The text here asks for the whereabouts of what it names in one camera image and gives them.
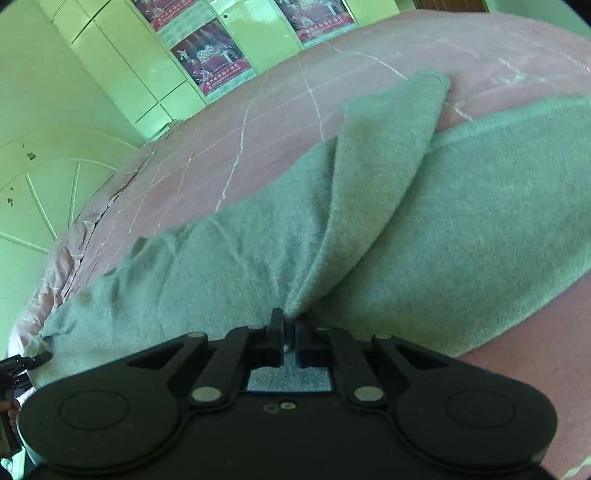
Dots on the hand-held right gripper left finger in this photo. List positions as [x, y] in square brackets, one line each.
[270, 344]

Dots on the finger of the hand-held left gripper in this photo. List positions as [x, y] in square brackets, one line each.
[32, 360]

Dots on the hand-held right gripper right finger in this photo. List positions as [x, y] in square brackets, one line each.
[307, 346]

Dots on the grey pants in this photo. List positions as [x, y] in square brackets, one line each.
[415, 230]

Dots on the pink pillow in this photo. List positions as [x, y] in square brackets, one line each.
[51, 286]

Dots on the white arched headboard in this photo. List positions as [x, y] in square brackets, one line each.
[41, 184]

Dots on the bed with pink checked sheet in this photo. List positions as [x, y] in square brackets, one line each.
[286, 138]

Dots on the white glossy wardrobe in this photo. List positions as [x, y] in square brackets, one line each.
[115, 55]

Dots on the red wall poster with calendar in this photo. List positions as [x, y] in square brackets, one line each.
[318, 18]
[159, 11]
[212, 57]

